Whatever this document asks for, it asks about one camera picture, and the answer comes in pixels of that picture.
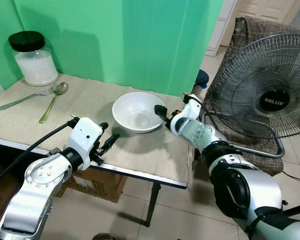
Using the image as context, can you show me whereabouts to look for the white ceramic bowl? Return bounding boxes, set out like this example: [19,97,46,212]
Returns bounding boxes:
[112,91,167,134]

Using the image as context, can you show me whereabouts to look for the brown cardboard box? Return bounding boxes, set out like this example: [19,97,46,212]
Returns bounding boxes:
[56,167,127,204]

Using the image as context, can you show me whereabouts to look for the wooden table with metal legs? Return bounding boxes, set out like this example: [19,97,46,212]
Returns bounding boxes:
[0,74,197,229]

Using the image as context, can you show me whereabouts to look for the blue trash bin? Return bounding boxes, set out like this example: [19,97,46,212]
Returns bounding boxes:
[194,69,210,91]

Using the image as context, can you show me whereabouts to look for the gold metal spoon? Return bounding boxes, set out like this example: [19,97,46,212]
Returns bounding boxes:
[38,81,70,124]

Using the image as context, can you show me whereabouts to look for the green backdrop cloth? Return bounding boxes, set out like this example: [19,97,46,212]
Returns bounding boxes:
[0,0,225,98]

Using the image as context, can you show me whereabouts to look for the silver metal spoon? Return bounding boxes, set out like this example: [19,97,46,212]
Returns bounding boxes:
[0,85,57,111]

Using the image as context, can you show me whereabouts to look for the grey robot foot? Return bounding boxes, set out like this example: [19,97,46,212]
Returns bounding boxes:
[92,232,117,240]

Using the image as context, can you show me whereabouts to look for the glass jar with black lid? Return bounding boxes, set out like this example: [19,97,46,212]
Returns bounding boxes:
[8,31,59,87]

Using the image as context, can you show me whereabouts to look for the black floor fan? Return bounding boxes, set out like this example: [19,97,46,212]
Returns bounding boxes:
[199,33,300,159]

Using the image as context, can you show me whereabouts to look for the white cabinet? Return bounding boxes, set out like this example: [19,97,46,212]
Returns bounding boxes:
[205,0,239,57]

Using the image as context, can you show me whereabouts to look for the black metal bar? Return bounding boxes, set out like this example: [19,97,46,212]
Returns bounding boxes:
[284,202,300,219]

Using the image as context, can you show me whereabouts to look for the brown checkered chair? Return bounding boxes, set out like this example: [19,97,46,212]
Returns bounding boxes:
[206,15,300,177]

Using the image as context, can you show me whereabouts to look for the beige panelled door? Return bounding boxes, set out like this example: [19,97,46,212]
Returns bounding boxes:
[235,0,300,27]

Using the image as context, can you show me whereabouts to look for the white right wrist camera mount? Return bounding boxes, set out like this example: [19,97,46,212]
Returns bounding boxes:
[170,94,204,136]

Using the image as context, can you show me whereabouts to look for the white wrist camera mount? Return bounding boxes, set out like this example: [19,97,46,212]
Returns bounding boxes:
[170,94,204,136]
[64,117,104,157]

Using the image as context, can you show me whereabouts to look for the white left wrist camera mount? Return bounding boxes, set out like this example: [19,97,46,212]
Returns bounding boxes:
[64,117,104,157]

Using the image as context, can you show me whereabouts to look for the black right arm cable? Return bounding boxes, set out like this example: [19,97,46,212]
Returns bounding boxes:
[183,93,228,132]

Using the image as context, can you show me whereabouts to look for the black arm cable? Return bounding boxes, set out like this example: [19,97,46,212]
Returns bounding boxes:
[0,118,80,191]
[183,93,228,132]

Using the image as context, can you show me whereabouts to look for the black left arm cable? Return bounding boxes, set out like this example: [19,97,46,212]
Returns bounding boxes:
[0,118,80,191]

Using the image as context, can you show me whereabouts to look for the black fan power cord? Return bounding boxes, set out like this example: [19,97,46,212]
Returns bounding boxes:
[282,170,300,189]

